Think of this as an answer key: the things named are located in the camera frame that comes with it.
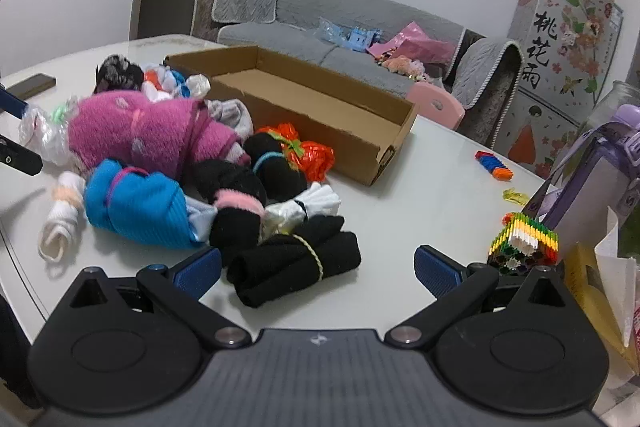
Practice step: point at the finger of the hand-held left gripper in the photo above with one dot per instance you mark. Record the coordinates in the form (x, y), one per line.
(20, 157)
(11, 105)

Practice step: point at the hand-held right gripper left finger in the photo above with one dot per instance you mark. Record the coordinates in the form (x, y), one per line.
(197, 271)

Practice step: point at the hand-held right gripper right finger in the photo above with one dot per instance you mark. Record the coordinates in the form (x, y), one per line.
(437, 272)

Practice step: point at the clear bag green band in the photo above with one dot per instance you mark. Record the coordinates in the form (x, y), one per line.
(42, 137)

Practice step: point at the black sock pink band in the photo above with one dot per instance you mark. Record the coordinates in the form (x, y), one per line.
(232, 227)

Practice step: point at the white sock peach band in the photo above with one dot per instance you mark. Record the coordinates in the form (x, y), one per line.
(60, 222)

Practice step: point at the black sock yellow band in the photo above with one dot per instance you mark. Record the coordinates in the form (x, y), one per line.
(290, 267)

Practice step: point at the black grey fuzzy sock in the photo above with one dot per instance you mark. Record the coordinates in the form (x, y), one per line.
(117, 74)

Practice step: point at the white bag black band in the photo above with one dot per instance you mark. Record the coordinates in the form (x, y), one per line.
(300, 207)

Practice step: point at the black sock blue band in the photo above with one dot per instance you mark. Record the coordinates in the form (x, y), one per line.
(272, 162)

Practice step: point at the pink fuzzy sock bundle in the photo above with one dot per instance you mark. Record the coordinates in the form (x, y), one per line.
(150, 132)

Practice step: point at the small orange plastic bag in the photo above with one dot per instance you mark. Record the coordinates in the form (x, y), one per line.
(151, 83)

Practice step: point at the grey white sock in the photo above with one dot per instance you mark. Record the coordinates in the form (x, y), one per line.
(230, 117)

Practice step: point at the orange plastic bag bundle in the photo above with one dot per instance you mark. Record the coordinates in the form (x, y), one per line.
(312, 157)

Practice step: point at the blue white plastic bag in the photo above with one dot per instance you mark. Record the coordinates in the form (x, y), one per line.
(180, 84)

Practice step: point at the brown cardboard box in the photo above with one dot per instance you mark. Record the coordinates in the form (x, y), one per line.
(320, 127)

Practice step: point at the white desktop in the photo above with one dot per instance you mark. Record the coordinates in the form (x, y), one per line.
(440, 212)

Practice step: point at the dark smartphone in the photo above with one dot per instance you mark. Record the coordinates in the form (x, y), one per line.
(30, 86)

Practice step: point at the colourful bead block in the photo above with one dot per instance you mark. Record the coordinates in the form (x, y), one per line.
(525, 242)

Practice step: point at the yellow clear plastic piece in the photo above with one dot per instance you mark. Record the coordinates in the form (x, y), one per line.
(515, 197)

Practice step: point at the orange blue toy strip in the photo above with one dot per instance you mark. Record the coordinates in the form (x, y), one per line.
(495, 166)

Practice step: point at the pink plastic chair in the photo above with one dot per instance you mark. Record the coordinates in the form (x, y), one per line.
(435, 104)

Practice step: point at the purple box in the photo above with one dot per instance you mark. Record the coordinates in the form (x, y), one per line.
(590, 187)

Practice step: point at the white paper bag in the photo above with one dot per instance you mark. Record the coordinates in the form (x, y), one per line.
(612, 277)

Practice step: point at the plush toy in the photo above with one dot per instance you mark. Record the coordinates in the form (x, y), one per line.
(402, 67)

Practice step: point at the pink plastic bag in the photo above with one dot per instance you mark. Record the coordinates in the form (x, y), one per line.
(420, 44)

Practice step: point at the blue toy castle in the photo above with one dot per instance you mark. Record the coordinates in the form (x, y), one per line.
(361, 41)

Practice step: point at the floral printed cabinet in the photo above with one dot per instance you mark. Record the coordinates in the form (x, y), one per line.
(565, 57)

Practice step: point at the clear blue plastic bag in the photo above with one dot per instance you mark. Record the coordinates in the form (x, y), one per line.
(332, 32)

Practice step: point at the grey sofa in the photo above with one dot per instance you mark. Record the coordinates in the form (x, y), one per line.
(350, 2)

